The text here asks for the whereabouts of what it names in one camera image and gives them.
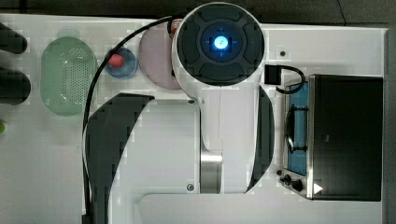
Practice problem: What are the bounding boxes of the red ketchup bottle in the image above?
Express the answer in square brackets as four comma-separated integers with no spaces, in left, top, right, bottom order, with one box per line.
[170,19,182,38]

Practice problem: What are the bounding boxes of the black cylinder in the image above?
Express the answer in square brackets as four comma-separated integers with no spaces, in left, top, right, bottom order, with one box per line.
[0,68,31,105]
[0,23,28,54]

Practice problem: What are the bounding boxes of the pink round plate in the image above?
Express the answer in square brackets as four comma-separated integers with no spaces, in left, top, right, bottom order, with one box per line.
[138,23,181,91]

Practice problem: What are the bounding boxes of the small blue bowl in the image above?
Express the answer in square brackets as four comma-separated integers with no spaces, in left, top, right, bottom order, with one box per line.
[105,48,138,78]

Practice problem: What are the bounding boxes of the green perforated colander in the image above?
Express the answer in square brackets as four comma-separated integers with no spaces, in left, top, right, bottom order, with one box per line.
[40,29,97,117]

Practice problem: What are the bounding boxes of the black cylinder lower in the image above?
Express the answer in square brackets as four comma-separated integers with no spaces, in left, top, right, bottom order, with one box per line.
[0,68,31,105]

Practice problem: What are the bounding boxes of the pink toy fruit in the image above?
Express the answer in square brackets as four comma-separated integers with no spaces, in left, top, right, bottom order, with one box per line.
[108,54,125,68]

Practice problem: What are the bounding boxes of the black toaster oven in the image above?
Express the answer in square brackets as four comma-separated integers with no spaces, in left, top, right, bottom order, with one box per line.
[280,75,383,202]

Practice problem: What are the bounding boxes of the green object at edge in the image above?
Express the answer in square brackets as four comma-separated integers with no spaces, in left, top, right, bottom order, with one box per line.
[0,121,6,133]

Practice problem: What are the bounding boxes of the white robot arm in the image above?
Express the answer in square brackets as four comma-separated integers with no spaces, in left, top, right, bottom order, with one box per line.
[82,2,274,224]

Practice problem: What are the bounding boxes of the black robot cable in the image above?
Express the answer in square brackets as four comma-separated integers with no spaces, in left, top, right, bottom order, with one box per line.
[80,15,174,224]

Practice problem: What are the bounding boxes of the black cylinder upper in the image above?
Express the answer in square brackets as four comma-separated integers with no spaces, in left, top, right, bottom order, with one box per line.
[0,23,28,54]

